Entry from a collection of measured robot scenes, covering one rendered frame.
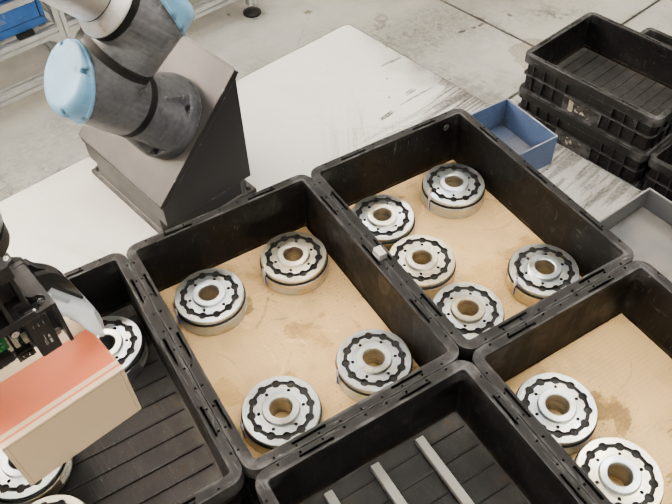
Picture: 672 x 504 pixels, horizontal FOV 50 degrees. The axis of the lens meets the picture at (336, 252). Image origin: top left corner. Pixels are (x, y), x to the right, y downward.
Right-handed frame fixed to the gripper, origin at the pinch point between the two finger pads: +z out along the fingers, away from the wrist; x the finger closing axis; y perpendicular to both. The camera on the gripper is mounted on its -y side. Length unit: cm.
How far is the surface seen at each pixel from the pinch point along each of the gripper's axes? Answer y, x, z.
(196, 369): 0.6, 15.3, 16.7
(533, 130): -12, 102, 36
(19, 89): -193, 54, 97
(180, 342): -4.1, 16.1, 16.7
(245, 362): -2.0, 23.4, 26.8
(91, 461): -3.6, 0.0, 26.9
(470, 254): 6, 61, 27
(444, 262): 6, 55, 24
